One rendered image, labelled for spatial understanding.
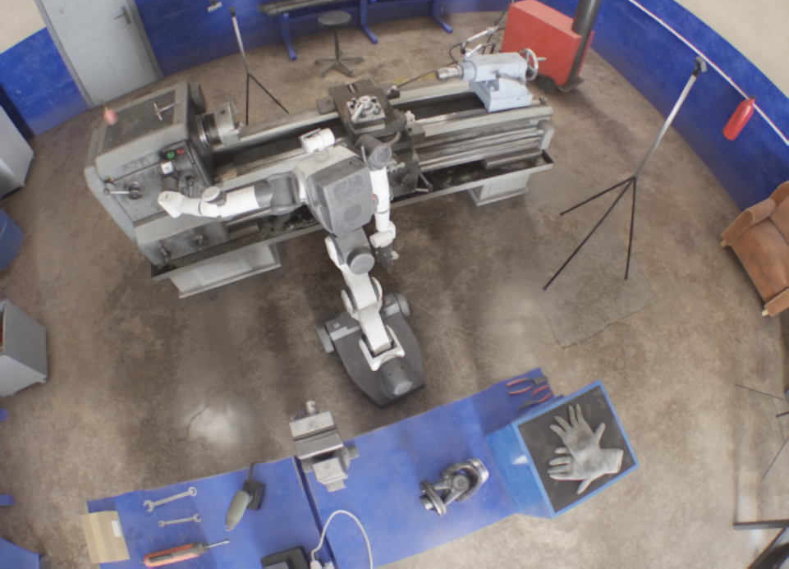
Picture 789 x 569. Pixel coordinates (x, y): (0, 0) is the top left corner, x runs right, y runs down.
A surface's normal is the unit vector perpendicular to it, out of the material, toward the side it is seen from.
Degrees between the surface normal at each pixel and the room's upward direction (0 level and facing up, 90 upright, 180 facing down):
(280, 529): 0
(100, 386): 0
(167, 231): 32
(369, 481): 0
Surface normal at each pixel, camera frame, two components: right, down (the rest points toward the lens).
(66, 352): 0.01, -0.49
